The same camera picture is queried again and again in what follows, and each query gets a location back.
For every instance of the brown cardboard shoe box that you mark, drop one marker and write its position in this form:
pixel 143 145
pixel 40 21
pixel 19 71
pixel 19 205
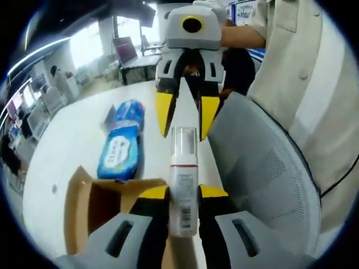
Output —
pixel 81 213

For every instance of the person's dark trousers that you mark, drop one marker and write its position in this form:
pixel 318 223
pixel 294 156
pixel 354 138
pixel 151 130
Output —
pixel 238 70

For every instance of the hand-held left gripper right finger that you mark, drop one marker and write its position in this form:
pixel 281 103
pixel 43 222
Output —
pixel 216 232

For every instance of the dark monitor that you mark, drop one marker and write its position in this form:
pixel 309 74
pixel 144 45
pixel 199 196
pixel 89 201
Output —
pixel 148 12

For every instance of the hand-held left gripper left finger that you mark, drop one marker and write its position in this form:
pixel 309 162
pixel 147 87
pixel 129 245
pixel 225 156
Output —
pixel 151 232

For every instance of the monitor on black stand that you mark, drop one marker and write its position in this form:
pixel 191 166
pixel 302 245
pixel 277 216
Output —
pixel 124 50

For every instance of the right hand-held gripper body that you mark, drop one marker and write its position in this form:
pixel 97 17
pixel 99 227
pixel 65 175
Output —
pixel 179 36

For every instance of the blue framed wall poster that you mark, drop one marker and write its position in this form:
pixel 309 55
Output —
pixel 246 9

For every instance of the grey mesh office chair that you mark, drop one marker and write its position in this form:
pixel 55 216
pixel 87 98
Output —
pixel 261 168

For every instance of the light blue wet wipes pack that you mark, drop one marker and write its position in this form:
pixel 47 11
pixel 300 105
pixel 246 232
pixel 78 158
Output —
pixel 117 157

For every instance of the dark blue patterned soft pack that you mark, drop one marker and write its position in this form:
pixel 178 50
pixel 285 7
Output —
pixel 130 112

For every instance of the white pump bottle clear cap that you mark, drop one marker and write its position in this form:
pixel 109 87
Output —
pixel 183 196

